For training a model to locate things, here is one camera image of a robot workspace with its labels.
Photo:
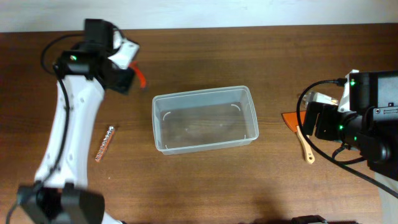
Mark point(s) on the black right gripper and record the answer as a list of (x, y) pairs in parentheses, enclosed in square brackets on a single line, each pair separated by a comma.
[(324, 111)]

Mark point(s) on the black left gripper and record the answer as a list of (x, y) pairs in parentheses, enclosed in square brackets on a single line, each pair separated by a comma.
[(126, 85)]

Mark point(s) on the orange handled pliers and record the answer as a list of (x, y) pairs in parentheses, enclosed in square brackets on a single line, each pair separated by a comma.
[(139, 75)]

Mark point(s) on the orange scraper with wooden handle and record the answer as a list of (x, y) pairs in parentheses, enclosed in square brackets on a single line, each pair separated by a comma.
[(292, 122)]

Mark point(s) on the orange socket bit rail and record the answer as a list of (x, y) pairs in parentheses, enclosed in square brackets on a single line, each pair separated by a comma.
[(105, 143)]

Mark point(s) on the clear plastic container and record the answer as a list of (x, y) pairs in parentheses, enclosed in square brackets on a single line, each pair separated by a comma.
[(203, 120)]

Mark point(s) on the clear case of coloured bits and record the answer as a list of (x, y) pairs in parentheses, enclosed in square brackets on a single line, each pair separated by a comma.
[(319, 97)]

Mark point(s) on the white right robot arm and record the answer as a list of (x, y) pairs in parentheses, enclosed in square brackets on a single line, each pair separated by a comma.
[(375, 140)]

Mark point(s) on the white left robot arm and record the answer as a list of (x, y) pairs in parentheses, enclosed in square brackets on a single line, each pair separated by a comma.
[(59, 193)]

